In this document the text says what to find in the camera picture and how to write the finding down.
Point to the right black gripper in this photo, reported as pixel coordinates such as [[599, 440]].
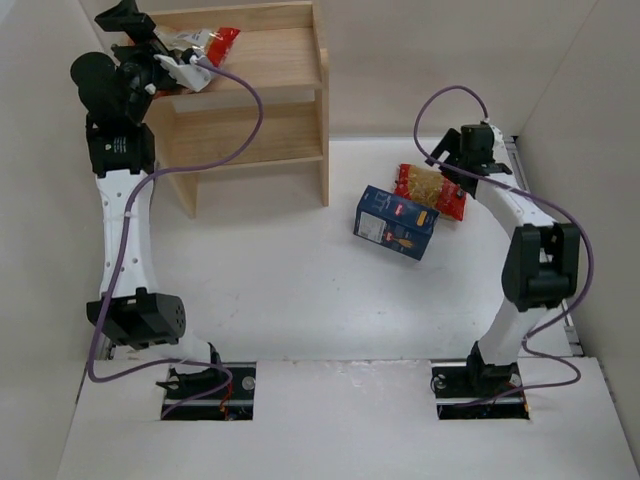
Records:
[[451, 167]]

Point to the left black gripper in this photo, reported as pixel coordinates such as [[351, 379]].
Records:
[[132, 38]]

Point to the red pasta bag front side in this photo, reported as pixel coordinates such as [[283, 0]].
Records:
[[431, 189]]

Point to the red pasta bag label side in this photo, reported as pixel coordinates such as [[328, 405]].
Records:
[[214, 44]]

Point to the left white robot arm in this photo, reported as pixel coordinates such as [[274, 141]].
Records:
[[131, 310]]

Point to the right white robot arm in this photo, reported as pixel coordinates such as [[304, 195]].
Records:
[[541, 266]]

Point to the blue Barilla pasta box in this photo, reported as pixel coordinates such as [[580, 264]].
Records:
[[394, 222]]

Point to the wooden two-tier shelf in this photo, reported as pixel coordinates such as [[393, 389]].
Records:
[[282, 52]]

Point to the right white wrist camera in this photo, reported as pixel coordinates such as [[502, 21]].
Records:
[[498, 136]]

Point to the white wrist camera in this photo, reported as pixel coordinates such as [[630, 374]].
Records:
[[191, 76], [498, 136]]

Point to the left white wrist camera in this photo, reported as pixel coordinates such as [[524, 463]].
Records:
[[191, 76]]

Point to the left aluminium rail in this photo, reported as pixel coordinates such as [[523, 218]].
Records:
[[105, 348]]

